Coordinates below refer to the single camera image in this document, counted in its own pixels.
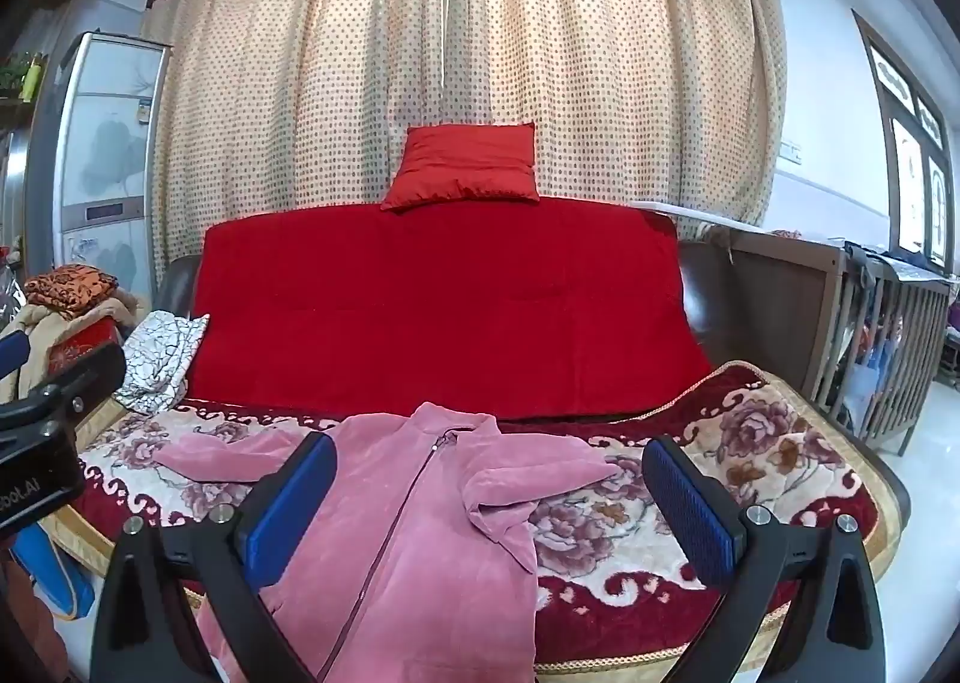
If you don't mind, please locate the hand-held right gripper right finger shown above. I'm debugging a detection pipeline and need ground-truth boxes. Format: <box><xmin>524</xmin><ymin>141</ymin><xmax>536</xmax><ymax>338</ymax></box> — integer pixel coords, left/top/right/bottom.
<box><xmin>642</xmin><ymin>434</ymin><xmax>887</xmax><ymax>683</ymax></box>

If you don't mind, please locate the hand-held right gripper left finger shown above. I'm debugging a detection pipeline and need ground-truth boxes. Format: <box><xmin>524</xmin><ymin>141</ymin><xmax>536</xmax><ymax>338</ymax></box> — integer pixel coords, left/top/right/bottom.
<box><xmin>90</xmin><ymin>430</ymin><xmax>340</xmax><ymax>683</ymax></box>

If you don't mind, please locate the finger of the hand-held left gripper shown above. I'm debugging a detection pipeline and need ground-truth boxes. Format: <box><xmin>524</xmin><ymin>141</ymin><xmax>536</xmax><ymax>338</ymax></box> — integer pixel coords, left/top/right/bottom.
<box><xmin>0</xmin><ymin>334</ymin><xmax>32</xmax><ymax>381</ymax></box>
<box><xmin>22</xmin><ymin>340</ymin><xmax>127</xmax><ymax>422</ymax></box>

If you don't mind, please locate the pink zip jacket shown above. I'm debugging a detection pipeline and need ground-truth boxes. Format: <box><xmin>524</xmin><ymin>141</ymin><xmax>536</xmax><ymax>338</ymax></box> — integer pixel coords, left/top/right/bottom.
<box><xmin>154</xmin><ymin>402</ymin><xmax>638</xmax><ymax>683</ymax></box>

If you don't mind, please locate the white black-patterned cloth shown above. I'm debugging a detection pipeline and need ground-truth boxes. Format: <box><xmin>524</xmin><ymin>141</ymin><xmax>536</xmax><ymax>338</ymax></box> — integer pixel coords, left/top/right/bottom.
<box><xmin>112</xmin><ymin>310</ymin><xmax>211</xmax><ymax>416</ymax></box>

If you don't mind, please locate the orange patterned cloth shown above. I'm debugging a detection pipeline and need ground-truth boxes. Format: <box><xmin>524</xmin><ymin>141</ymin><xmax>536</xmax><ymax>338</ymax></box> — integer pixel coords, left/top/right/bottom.
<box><xmin>25</xmin><ymin>264</ymin><xmax>121</xmax><ymax>321</ymax></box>

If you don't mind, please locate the floral plush blanket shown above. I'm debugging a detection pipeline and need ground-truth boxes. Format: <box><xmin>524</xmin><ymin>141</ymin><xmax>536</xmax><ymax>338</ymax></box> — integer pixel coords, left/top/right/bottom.
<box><xmin>75</xmin><ymin>360</ymin><xmax>912</xmax><ymax>678</ymax></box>

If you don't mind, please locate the white standing air conditioner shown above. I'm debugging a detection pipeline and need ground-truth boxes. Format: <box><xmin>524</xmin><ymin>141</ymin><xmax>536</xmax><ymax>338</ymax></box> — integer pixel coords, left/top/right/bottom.
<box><xmin>56</xmin><ymin>32</ymin><xmax>170</xmax><ymax>309</ymax></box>

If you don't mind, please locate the wooden crib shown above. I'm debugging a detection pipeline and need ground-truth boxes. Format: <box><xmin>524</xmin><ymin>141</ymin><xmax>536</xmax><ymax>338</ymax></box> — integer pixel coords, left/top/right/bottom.
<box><xmin>727</xmin><ymin>229</ymin><xmax>955</xmax><ymax>457</ymax></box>

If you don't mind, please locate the red blanket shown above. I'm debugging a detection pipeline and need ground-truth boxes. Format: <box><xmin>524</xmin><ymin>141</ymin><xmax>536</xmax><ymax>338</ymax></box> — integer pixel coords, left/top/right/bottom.
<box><xmin>184</xmin><ymin>197</ymin><xmax>713</xmax><ymax>423</ymax></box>

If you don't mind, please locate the white window sill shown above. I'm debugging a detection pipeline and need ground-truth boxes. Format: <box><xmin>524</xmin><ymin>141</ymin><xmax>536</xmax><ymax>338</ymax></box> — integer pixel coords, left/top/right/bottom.
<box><xmin>637</xmin><ymin>199</ymin><xmax>767</xmax><ymax>228</ymax></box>

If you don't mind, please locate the dark cloth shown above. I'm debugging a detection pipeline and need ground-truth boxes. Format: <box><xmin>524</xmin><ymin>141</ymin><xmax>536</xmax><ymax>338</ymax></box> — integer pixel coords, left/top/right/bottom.
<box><xmin>844</xmin><ymin>240</ymin><xmax>960</xmax><ymax>281</ymax></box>

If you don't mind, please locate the beige dotted curtain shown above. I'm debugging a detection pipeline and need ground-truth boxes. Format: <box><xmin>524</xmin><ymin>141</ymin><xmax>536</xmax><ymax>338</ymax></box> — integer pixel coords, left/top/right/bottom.
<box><xmin>146</xmin><ymin>0</ymin><xmax>458</xmax><ymax>279</ymax></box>
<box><xmin>442</xmin><ymin>0</ymin><xmax>788</xmax><ymax>242</ymax></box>

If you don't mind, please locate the red pillow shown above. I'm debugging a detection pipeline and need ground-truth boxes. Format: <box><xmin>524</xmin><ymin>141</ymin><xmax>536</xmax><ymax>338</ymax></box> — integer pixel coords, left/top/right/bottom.
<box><xmin>380</xmin><ymin>122</ymin><xmax>541</xmax><ymax>212</ymax></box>

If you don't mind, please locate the brown framed window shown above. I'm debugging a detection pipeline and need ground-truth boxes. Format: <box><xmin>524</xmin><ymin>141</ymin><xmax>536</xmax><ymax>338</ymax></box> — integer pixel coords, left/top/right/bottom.
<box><xmin>853</xmin><ymin>8</ymin><xmax>960</xmax><ymax>273</ymax></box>

